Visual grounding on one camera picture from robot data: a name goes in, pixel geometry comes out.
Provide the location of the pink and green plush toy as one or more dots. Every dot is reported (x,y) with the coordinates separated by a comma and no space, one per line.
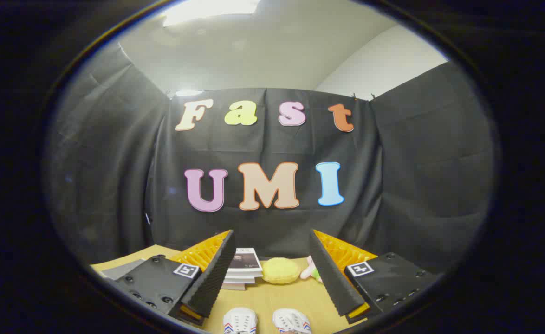
(308,271)

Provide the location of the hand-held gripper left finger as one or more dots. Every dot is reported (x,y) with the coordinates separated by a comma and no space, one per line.
(212,283)

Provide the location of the yellow round plush toy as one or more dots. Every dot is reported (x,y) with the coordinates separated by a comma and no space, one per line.
(281,270)

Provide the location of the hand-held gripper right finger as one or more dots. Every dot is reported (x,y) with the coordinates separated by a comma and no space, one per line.
(335,278)

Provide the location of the white portrait cover book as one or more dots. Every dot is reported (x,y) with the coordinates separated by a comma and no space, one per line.
(244,260)

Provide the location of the plain white book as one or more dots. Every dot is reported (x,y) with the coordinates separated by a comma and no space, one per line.
(240,280)

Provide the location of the white striped shoe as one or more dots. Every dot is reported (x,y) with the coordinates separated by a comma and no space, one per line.
(291,321)
(240,320)

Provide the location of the ceiling light panel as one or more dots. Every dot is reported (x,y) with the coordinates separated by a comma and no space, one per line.
(207,11)

